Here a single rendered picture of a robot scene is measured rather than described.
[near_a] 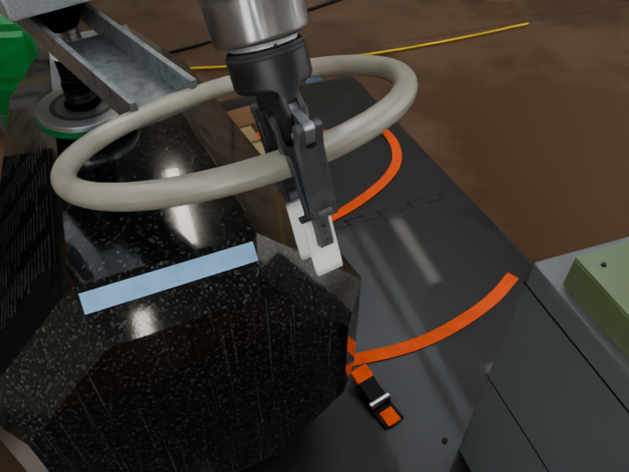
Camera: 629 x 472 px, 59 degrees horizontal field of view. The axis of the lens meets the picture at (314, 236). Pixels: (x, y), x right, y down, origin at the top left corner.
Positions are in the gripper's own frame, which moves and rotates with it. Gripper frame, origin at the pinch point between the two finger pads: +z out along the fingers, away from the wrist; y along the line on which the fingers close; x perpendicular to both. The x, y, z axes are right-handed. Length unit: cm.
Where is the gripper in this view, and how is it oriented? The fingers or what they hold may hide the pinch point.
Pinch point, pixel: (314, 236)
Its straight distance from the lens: 59.1
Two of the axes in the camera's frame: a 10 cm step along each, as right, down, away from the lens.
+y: -4.0, -3.5, 8.5
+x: -8.9, 3.8, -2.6
